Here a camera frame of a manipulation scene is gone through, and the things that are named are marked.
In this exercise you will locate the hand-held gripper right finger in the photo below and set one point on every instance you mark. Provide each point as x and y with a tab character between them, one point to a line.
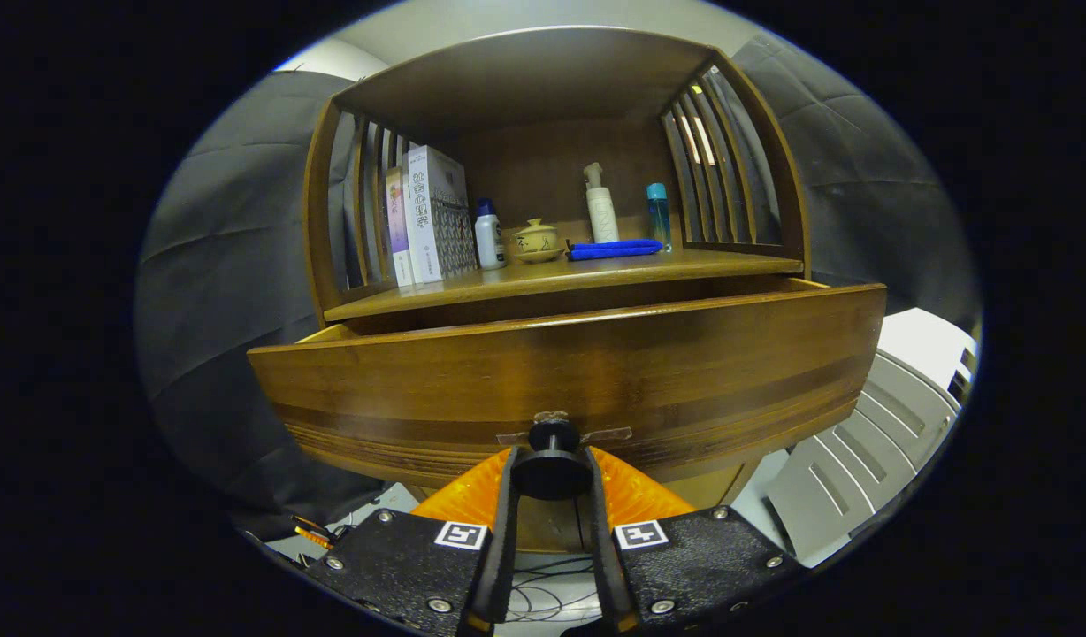
605	557

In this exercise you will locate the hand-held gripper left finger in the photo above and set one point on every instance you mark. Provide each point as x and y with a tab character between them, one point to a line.
499	548

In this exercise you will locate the black round drawer knob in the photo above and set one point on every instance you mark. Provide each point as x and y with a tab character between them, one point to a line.
552	460

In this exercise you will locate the wooden drawer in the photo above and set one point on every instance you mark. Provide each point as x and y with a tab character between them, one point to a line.
552	372

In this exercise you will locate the white drawer cabinet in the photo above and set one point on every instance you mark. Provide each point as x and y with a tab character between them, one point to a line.
861	442

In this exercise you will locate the wooden countertop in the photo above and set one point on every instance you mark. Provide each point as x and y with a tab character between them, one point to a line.
596	268

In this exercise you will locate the wooden cabinet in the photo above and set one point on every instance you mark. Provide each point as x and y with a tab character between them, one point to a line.
525	80

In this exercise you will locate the orange and black device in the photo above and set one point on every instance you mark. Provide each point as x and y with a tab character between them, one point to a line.
317	533

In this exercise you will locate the blue folded cloth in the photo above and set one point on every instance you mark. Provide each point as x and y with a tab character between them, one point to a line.
614	249

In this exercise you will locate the beige lidded teacup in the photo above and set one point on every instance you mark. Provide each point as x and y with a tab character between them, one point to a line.
538	241

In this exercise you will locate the white bottle with blue cap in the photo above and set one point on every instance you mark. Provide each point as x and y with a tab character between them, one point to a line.
489	237

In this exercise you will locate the white patterned book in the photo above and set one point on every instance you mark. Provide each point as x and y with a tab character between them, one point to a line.
437	212

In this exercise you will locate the purple and white book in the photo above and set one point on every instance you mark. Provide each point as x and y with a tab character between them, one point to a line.
397	221

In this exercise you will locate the clear blue bottle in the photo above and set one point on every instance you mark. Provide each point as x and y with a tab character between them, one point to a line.
658	215

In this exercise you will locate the white pump bottle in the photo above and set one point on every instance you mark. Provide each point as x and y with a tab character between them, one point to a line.
601	208

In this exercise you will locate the black backdrop cloth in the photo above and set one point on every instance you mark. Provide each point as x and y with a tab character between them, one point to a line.
225	265

